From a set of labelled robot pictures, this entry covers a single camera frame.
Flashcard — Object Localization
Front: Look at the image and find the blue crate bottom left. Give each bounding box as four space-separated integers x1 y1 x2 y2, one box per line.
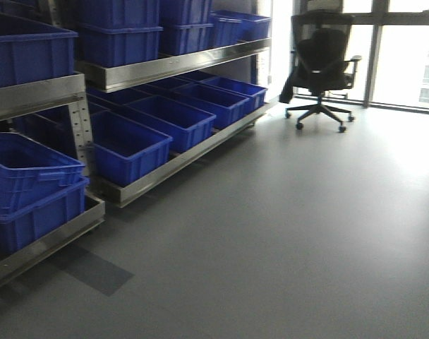
0 177 89 254

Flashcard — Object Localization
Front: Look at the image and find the blue open crate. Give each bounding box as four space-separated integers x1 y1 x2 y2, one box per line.
119 95 215 153
90 111 173 187
171 83 249 129
202 76 267 114

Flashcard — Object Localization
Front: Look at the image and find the blue stacked crate upper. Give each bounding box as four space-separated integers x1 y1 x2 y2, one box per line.
75 0 163 68

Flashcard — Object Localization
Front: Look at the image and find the blue stacked crate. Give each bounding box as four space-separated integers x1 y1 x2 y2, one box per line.
75 0 163 68
159 0 215 57

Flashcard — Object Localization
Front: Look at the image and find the black office chair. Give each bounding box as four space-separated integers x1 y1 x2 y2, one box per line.
279 10 362 133

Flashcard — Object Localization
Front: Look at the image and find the blue crate upper far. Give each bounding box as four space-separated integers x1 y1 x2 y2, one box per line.
210 10 272 47

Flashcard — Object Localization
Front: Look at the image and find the steel shelving rack far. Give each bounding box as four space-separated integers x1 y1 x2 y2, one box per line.
75 38 271 208

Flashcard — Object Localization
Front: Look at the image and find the blue stacked crate middle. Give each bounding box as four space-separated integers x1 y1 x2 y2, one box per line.
159 0 215 57

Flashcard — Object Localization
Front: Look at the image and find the blue open crate middle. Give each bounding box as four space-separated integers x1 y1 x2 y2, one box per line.
119 95 215 153

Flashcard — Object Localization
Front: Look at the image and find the steel shelving rack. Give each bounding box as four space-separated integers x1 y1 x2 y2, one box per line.
0 73 104 287
75 38 271 208

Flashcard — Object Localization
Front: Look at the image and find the tilted blue crate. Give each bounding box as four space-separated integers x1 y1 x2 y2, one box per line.
0 132 85 215

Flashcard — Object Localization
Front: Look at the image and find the blue crate near top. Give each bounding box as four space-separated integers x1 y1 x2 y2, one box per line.
0 13 78 88

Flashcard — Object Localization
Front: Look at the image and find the steel shelving rack near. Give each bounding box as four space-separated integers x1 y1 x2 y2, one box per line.
0 73 104 287

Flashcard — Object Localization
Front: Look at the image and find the blue open crate lower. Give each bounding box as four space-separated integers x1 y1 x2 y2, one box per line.
90 111 173 187

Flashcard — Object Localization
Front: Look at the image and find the blue open crate far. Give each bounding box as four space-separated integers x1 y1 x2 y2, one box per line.
202 76 267 114

